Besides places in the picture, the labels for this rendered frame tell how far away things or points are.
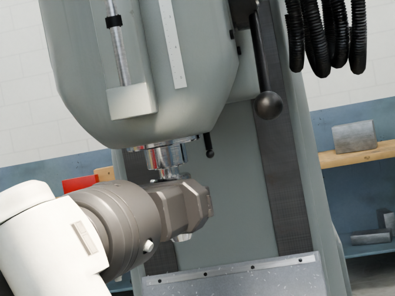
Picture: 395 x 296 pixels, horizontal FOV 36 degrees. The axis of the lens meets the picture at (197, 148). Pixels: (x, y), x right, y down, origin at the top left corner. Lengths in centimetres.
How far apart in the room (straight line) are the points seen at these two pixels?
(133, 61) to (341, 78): 437
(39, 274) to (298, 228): 66
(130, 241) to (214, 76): 19
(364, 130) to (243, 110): 335
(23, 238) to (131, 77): 18
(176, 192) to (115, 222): 11
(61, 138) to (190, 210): 460
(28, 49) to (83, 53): 469
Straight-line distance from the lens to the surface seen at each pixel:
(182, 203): 63
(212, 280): 109
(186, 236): 70
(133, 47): 58
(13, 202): 50
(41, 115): 526
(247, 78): 79
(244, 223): 108
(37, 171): 530
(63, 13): 64
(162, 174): 69
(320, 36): 88
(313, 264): 108
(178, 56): 61
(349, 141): 440
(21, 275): 49
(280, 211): 107
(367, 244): 447
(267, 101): 61
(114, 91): 58
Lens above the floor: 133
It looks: 3 degrees down
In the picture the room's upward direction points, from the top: 11 degrees counter-clockwise
